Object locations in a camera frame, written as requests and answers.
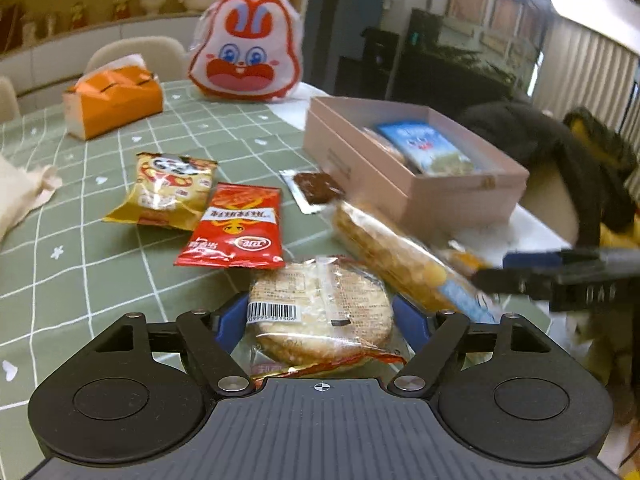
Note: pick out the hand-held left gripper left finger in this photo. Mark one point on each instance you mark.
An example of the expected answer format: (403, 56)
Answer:
(232, 325)

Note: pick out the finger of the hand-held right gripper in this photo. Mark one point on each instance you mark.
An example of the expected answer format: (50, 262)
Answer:
(535, 260)
(510, 282)

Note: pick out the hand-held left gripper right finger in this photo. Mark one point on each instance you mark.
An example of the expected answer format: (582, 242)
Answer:
(410, 325)

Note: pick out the long bread packet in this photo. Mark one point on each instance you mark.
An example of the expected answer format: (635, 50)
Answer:
(390, 250)

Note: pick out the round cake clear packet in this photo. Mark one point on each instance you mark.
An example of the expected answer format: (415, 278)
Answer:
(320, 310)

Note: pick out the red snack packet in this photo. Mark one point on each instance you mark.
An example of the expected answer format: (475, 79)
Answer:
(230, 230)

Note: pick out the pink cardboard box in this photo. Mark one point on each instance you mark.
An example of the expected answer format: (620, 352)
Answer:
(380, 190)

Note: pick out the yellow snack packet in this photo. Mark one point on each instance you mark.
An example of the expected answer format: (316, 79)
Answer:
(165, 185)

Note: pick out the brown cake packet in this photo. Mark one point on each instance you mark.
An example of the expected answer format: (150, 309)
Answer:
(315, 187)

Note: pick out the blue snack packet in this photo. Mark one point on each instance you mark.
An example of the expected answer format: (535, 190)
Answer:
(420, 145)

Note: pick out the yellow black garment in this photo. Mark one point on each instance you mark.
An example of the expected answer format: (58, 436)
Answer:
(617, 232)

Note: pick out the tan chair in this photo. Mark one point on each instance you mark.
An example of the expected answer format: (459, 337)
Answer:
(550, 200)

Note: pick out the black jacket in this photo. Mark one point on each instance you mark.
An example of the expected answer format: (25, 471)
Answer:
(540, 150)

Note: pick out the green checked tablecloth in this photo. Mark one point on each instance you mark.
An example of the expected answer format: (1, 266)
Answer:
(125, 285)

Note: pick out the window curtain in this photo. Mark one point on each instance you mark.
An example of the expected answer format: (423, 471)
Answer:
(590, 70)

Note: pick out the fish tank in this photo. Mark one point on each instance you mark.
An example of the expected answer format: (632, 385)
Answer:
(465, 55)

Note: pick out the orange tissue box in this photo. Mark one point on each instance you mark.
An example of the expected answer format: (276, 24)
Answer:
(120, 105)

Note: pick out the cream cloth bag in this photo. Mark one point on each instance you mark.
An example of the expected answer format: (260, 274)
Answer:
(20, 195)

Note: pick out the black water dispenser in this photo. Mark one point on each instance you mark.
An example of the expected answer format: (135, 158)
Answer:
(380, 60)

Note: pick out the rabbit face bag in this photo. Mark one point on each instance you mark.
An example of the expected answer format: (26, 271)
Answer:
(245, 60)

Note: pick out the cream chair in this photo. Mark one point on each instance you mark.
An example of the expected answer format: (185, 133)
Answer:
(7, 100)
(135, 55)

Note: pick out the wooden shelf cabinet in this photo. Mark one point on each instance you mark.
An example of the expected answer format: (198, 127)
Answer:
(165, 35)

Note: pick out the small doll figurine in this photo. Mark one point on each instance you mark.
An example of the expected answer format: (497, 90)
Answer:
(77, 15)
(122, 7)

